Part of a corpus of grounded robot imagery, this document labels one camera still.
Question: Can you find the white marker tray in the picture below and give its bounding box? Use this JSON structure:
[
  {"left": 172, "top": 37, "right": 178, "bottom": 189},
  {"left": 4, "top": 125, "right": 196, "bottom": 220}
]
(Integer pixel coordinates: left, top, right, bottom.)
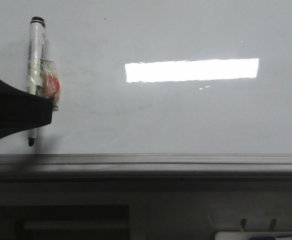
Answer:
[{"left": 214, "top": 218, "right": 292, "bottom": 240}]

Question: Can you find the white whiteboard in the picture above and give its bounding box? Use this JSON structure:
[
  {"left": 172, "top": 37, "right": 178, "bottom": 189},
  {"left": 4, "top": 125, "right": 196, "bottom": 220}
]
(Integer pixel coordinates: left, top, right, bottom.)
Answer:
[{"left": 0, "top": 0, "right": 292, "bottom": 179}]

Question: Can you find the black whiteboard marker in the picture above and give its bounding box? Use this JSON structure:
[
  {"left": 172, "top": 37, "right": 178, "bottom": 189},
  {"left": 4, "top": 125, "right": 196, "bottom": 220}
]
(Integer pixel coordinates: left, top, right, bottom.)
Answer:
[{"left": 25, "top": 16, "right": 47, "bottom": 148}]

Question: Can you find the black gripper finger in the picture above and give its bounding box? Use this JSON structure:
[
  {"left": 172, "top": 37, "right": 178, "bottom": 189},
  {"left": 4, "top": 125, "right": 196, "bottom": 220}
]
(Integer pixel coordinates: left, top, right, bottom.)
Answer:
[{"left": 0, "top": 79, "right": 53, "bottom": 139}]

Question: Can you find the red magnet taped to marker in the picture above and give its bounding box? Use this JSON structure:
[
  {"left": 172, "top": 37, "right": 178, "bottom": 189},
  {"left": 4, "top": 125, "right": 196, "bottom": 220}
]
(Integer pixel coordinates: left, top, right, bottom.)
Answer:
[{"left": 42, "top": 60, "right": 61, "bottom": 112}]

